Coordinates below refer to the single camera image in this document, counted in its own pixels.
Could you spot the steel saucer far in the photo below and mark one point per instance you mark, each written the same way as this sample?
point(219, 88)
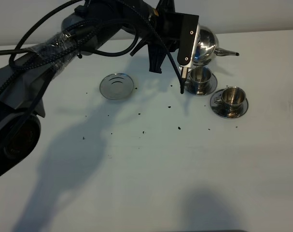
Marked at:
point(201, 89)

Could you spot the stainless steel teapot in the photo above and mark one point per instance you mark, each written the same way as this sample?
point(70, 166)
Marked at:
point(208, 48)

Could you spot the steel teacup far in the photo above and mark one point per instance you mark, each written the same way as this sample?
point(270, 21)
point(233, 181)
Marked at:
point(200, 76)

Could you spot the steel teacup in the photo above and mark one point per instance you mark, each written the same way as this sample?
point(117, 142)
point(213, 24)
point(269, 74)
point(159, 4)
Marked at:
point(200, 76)
point(231, 97)

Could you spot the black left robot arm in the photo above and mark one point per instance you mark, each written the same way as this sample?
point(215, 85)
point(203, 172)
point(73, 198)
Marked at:
point(109, 28)

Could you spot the steel saucer near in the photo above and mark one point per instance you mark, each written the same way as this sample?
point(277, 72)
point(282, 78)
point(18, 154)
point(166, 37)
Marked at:
point(229, 113)

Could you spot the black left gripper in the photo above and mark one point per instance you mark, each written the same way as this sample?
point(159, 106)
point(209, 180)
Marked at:
point(157, 18)

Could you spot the steel teacup near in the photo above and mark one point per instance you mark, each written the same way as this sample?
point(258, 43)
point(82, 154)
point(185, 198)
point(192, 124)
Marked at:
point(231, 97)

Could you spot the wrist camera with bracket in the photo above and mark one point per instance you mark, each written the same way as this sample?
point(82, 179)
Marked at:
point(188, 41)

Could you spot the steel teapot saucer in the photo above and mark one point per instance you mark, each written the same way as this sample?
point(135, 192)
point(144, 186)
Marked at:
point(116, 86)

